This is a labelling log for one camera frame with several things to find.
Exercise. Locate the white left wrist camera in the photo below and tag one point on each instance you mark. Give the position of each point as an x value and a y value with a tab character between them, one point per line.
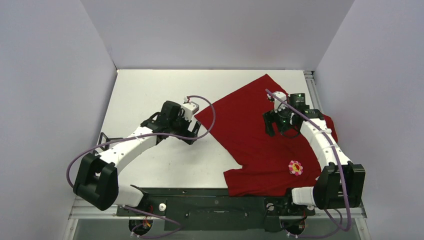
189	109

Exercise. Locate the pink flower brooch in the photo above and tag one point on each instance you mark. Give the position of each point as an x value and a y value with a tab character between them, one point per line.
295	168

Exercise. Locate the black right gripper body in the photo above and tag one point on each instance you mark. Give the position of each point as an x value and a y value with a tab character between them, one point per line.
274	122

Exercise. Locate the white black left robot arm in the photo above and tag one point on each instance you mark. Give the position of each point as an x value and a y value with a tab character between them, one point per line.
97	180

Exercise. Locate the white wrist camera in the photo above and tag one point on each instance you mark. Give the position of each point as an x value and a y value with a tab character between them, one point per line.
189	109
278	99

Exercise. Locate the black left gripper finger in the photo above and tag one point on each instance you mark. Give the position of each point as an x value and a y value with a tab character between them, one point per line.
196	127
189	137

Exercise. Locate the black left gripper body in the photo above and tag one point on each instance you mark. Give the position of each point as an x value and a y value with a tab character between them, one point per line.
180	125

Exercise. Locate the aluminium frame rail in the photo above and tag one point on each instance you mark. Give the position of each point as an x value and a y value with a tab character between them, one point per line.
81	209

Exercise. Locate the right side aluminium rail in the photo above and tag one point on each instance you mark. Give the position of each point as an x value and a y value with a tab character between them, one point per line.
311	85

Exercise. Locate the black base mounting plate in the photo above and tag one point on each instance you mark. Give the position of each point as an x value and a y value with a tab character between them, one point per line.
212	209

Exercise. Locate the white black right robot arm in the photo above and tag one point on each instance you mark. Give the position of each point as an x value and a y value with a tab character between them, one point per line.
340	183

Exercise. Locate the red t-shirt garment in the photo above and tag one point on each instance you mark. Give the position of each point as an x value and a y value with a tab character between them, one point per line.
236	122

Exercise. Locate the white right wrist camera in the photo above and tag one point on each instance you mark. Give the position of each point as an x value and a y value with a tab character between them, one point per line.
278	99

